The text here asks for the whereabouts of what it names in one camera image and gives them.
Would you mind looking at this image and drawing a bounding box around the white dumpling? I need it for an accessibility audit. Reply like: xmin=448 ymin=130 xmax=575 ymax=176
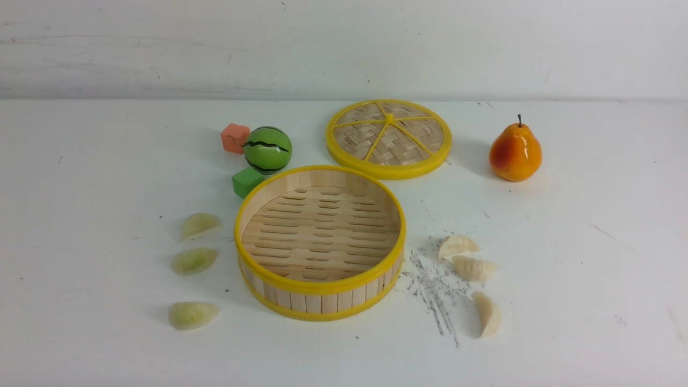
xmin=451 ymin=255 xmax=500 ymax=284
xmin=471 ymin=291 xmax=502 ymax=338
xmin=438 ymin=234 xmax=479 ymax=260

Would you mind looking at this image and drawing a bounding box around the yellow rimmed bamboo steamer tray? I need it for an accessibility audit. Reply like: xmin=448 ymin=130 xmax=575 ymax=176
xmin=233 ymin=165 xmax=406 ymax=321

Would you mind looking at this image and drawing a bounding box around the yellow rimmed woven steamer lid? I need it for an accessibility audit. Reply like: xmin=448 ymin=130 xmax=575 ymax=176
xmin=325 ymin=99 xmax=453 ymax=180

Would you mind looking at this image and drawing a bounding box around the green striped watermelon ball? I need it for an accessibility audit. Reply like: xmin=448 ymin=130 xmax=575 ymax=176
xmin=243 ymin=126 xmax=292 ymax=174

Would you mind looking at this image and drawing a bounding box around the green foam cube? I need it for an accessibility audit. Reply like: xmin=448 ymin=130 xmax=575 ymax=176
xmin=232 ymin=167 xmax=265 ymax=199

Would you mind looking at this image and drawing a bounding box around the orange foam cube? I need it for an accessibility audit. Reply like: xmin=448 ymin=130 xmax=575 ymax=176
xmin=220 ymin=123 xmax=250 ymax=155

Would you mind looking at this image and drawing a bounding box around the orange yellow toy pear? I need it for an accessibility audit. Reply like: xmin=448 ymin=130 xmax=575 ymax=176
xmin=489 ymin=113 xmax=543 ymax=183

